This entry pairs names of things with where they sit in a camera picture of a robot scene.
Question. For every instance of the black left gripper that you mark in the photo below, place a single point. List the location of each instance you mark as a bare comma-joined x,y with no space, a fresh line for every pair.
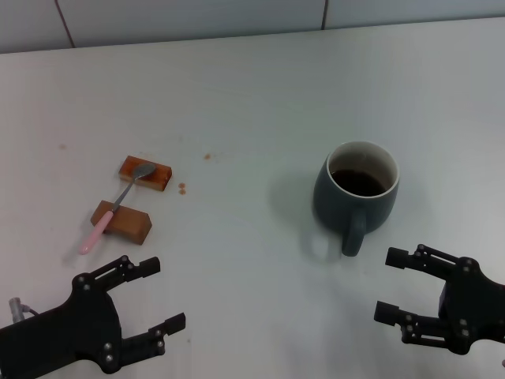
71,331

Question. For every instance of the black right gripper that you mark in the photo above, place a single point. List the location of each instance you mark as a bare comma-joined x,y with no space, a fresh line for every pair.
477,308

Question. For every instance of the dark grey ceramic cup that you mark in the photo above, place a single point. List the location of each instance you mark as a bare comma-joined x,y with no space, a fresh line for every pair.
335,205

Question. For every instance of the plain brown wooden block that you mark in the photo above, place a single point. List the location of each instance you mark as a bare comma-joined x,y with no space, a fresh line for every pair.
132,225

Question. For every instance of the stained wooden block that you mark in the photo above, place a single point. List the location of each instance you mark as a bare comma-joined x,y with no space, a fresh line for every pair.
161,177

